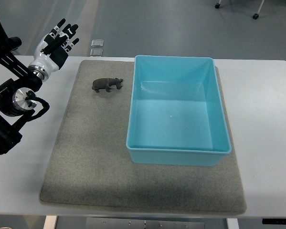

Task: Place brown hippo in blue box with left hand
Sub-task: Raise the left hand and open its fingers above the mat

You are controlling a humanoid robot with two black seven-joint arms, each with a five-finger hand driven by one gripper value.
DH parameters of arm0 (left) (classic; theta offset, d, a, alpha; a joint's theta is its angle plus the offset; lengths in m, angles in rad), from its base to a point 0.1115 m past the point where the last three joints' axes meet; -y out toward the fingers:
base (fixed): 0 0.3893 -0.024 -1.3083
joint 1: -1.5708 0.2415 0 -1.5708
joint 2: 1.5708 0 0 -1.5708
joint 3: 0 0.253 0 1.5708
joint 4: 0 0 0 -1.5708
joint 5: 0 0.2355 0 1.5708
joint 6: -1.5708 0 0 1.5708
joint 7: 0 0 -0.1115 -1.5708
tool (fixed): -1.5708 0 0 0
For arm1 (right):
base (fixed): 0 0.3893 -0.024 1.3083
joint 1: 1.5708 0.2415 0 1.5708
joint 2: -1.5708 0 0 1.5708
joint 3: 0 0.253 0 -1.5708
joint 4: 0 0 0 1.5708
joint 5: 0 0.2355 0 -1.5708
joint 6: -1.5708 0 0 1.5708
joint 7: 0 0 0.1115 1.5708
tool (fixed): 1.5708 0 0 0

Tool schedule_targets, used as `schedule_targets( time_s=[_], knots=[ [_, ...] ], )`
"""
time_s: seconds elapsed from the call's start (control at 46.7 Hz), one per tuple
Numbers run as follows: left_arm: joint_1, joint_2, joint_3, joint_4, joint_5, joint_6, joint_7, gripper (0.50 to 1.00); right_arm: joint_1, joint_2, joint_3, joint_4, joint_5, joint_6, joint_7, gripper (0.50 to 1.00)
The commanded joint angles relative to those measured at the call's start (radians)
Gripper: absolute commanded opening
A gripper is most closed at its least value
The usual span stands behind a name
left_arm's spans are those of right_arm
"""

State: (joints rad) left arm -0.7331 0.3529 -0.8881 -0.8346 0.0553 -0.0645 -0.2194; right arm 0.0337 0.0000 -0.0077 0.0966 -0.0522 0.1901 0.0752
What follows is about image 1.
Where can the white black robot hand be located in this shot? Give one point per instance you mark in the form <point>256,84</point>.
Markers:
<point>53,50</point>

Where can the brown hippo toy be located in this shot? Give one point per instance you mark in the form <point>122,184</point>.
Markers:
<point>106,83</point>

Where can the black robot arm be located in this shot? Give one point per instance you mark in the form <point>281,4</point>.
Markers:
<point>18,101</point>

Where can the blue plastic box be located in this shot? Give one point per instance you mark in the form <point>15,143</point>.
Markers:
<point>176,112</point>

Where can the lower floor outlet plate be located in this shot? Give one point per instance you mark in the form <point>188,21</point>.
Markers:
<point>96,52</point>

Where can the floor outlet plate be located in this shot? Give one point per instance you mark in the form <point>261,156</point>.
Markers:
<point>96,52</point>
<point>97,43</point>

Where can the upper floor outlet plate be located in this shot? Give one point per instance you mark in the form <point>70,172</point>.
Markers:
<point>97,43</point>

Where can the grey felt mat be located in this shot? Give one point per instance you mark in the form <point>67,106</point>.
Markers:
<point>90,166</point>

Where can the white table leg left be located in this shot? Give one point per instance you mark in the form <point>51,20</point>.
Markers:
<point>50,222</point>

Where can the white table leg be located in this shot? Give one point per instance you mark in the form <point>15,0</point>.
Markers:
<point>50,222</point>
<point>232,223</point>

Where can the right caster wheel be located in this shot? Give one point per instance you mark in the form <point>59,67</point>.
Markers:
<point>255,16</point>

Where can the white table leg right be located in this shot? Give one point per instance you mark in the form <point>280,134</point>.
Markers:
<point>232,223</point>

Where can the black table control panel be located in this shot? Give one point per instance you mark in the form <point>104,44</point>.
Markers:
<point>275,221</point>

